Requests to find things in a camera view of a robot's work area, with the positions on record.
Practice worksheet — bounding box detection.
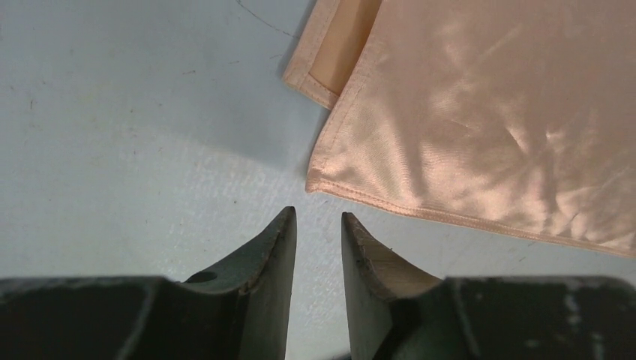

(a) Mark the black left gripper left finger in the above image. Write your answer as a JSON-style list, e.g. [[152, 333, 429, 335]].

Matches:
[[1, 206, 297, 359]]

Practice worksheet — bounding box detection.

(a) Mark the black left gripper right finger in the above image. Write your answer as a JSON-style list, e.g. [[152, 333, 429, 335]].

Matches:
[[341, 212, 635, 359]]

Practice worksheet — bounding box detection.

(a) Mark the peach satin napkin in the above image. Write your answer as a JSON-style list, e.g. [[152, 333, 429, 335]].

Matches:
[[283, 1, 635, 257]]

